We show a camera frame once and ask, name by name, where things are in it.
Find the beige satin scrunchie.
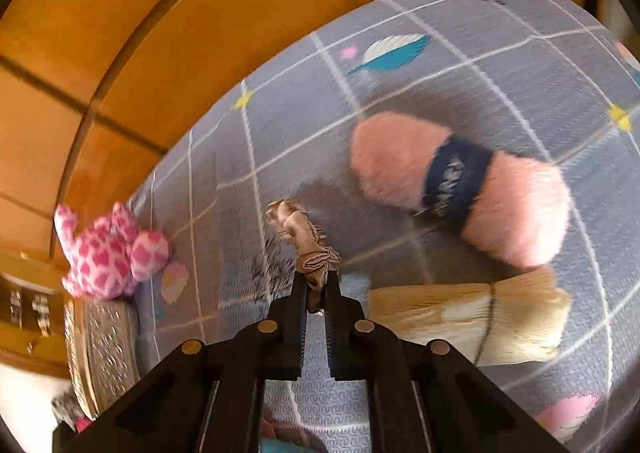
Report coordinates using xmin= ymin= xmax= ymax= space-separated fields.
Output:
xmin=265 ymin=199 xmax=343 ymax=314

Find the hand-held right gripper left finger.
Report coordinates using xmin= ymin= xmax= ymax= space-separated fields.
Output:
xmin=52 ymin=273 xmax=308 ymax=453

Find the grey printed bedsheet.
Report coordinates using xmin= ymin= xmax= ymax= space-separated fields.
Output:
xmin=127 ymin=0 xmax=640 ymax=453

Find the pink fluffy roll navy band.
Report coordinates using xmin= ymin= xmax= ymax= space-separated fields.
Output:
xmin=350 ymin=113 xmax=572 ymax=269

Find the beige pleated cloth bundle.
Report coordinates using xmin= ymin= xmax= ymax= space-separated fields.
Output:
xmin=369 ymin=267 xmax=572 ymax=366

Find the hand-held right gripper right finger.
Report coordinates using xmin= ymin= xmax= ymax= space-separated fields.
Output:
xmin=322 ymin=273 xmax=571 ymax=453

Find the pink spotted plush toy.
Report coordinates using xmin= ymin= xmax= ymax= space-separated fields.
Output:
xmin=54 ymin=202 xmax=173 ymax=301

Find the silver glitter box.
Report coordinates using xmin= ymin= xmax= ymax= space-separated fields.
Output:
xmin=62 ymin=295 xmax=143 ymax=421

